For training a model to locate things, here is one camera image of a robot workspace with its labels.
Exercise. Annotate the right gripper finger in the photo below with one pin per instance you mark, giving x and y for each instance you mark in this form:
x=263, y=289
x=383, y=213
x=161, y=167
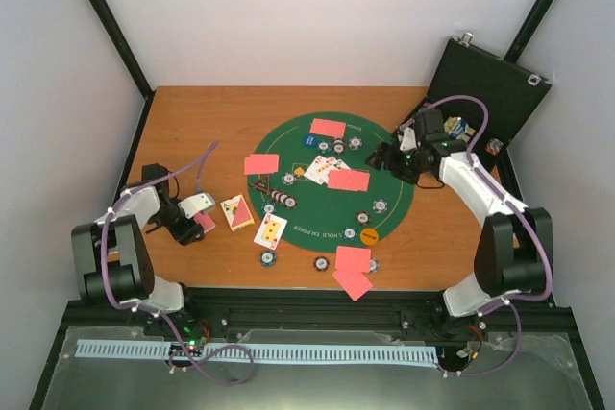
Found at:
x=379, y=163
x=383, y=150

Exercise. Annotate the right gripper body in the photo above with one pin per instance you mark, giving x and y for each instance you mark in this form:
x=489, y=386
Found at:
x=407, y=168

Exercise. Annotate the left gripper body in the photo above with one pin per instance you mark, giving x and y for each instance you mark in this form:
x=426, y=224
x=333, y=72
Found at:
x=167, y=214

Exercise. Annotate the red-backed playing card deck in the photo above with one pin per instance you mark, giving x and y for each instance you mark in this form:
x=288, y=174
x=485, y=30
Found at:
x=205, y=221

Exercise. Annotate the light blue chip top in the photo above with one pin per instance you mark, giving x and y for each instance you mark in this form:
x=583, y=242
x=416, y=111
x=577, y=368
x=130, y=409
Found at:
x=355, y=143

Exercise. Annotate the black red chip top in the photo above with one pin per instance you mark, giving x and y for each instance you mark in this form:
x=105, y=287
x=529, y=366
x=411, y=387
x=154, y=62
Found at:
x=338, y=145

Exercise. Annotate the face-up red king card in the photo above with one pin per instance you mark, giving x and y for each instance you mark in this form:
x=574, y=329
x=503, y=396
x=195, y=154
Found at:
x=270, y=231

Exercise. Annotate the spread black red chips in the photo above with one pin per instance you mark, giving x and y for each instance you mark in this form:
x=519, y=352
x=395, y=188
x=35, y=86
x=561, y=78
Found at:
x=283, y=198

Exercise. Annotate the light blue poker chip stack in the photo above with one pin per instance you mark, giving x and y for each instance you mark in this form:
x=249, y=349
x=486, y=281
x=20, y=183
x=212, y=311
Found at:
x=374, y=265

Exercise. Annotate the black red poker chip stack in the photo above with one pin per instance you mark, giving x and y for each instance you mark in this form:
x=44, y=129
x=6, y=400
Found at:
x=321, y=264

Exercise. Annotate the red-backed card bottom edge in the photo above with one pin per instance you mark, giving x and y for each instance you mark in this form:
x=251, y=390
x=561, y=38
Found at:
x=355, y=284

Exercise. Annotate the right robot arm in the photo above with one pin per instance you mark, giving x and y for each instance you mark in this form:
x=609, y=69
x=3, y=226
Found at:
x=513, y=257

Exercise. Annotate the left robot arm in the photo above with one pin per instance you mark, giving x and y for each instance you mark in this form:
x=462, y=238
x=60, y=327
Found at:
x=111, y=260

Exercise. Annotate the blue card deck in case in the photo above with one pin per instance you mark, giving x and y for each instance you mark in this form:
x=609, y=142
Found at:
x=458, y=128

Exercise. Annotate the yellow playing card box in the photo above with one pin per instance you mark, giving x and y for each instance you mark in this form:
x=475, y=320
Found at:
x=237, y=212

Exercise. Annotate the round green poker mat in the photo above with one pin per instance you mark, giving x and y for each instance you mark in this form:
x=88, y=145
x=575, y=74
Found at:
x=321, y=214

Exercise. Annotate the blue small blind button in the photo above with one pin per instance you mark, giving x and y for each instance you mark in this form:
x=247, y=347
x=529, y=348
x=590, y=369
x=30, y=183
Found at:
x=310, y=141

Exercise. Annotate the chips in case right slot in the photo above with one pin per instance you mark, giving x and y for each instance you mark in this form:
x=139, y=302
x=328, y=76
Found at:
x=494, y=146

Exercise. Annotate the orange big blind button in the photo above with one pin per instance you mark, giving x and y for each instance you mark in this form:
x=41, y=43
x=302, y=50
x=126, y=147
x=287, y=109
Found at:
x=369, y=236

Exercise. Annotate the black triangular all-in marker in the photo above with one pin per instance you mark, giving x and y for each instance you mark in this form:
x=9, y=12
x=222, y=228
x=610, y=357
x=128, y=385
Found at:
x=262, y=184

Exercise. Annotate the black poker case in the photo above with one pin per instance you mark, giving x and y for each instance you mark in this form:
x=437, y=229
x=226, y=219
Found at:
x=510, y=93

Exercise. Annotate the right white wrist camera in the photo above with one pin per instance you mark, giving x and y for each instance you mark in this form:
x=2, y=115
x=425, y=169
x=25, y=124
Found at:
x=407, y=139

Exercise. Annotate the black aluminium frame rail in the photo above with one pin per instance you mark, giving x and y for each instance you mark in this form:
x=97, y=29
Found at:
x=408, y=316

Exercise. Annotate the light blue cable duct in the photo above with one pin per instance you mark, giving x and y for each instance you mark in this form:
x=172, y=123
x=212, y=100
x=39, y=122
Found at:
x=267, y=354

